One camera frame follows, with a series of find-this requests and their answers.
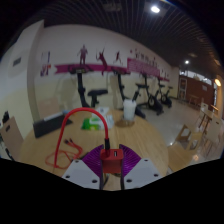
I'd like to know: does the round brown coaster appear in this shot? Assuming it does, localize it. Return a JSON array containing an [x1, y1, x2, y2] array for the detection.
[[114, 118, 136, 128]]

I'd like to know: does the brown wooden cabinet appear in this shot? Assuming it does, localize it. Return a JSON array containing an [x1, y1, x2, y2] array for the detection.
[[178, 74, 215, 108]]

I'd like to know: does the red charging cable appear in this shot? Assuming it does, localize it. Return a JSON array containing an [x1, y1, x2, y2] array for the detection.
[[44, 107, 111, 170]]

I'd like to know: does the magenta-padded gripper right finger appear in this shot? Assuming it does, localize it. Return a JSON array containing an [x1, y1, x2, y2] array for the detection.
[[118, 143, 164, 191]]

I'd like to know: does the white tissue pack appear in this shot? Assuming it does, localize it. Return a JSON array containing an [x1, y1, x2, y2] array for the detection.
[[95, 106, 111, 118]]

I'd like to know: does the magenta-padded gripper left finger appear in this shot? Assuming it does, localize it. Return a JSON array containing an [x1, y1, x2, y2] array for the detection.
[[61, 144, 105, 191]]

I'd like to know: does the wall poster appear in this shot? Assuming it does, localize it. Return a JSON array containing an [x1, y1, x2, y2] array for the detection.
[[39, 50, 52, 78]]

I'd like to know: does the small grey wall sign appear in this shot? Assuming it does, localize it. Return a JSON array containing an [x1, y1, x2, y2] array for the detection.
[[12, 57, 23, 67]]

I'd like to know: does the red charger block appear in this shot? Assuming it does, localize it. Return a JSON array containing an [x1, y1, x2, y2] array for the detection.
[[99, 148, 125, 175]]

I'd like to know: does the green wet wipes pack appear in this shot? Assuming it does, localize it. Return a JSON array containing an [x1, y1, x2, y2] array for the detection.
[[80, 114, 116, 132]]

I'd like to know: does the black exercise bike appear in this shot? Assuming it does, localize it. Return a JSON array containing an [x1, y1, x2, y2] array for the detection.
[[68, 64, 110, 109], [156, 82, 175, 109], [111, 67, 147, 120], [134, 73, 165, 117]]

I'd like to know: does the group of wooden chairs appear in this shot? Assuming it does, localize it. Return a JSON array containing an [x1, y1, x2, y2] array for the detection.
[[194, 101, 224, 158]]

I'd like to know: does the light wooden chair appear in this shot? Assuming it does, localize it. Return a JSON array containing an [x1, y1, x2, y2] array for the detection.
[[36, 96, 63, 120], [0, 116, 25, 161], [166, 123, 201, 171]]

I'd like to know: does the white plastic jug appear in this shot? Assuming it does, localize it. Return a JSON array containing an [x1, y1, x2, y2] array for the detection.
[[122, 99, 138, 122]]

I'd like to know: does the magenta sports wall banner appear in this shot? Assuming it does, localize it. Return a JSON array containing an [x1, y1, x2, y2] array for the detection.
[[54, 44, 171, 83]]

